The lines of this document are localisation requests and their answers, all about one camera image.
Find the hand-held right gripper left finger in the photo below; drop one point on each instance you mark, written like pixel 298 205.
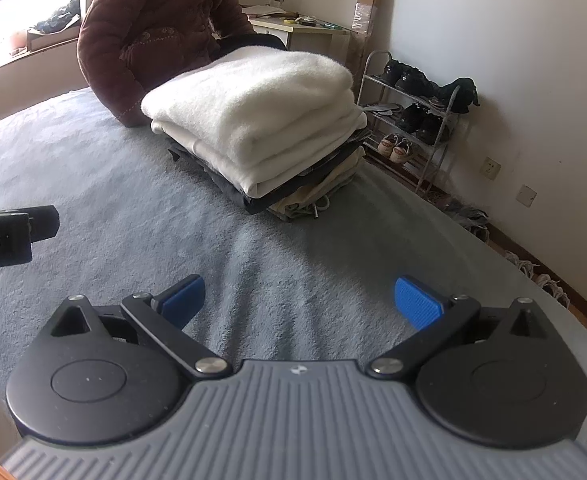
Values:
pixel 186 297

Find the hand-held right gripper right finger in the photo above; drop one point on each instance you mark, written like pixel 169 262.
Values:
pixel 418 302

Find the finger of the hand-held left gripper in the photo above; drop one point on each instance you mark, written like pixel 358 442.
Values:
pixel 46 221

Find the cream fleece garment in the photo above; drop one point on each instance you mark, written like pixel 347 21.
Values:
pixel 248 90

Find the stack of folded clothes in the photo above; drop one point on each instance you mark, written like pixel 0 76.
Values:
pixel 283 167

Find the grey bed blanket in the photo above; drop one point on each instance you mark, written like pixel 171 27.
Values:
pixel 123 185

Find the grey floor rag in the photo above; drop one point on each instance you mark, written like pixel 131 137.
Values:
pixel 466 217

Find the white red sneaker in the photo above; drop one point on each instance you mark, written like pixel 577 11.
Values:
pixel 387 146
pixel 403 151

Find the metal shoe rack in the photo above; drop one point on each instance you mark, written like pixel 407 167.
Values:
pixel 441 136

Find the black shoe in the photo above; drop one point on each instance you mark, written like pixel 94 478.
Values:
pixel 431 127
pixel 411 117

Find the terracotta flower pot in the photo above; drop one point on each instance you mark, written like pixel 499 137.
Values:
pixel 17 42

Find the cardboard box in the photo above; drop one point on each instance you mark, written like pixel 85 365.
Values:
pixel 48 37

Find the grey insoles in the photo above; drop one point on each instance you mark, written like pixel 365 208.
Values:
pixel 381 109

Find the black bag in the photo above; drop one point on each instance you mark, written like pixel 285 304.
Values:
pixel 456 95

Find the black boot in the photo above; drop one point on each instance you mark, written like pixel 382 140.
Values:
pixel 391 72
pixel 416 82

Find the dark cloth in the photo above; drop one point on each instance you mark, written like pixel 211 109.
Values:
pixel 258 41

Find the white desk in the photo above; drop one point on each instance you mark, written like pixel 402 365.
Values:
pixel 313 35

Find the stack of papers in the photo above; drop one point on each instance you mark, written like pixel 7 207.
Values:
pixel 263 10

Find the blank wall plate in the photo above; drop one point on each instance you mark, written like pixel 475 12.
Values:
pixel 527 196

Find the white wall socket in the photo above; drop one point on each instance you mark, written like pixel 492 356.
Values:
pixel 491 168

